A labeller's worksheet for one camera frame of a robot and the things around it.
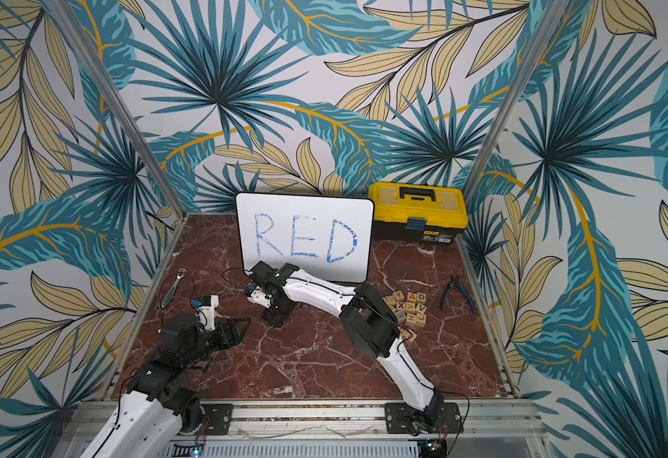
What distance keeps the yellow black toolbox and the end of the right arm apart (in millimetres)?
451

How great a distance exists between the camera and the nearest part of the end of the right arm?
2.18 feet

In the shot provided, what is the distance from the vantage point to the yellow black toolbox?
1.02 m

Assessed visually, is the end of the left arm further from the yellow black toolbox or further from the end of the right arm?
the yellow black toolbox
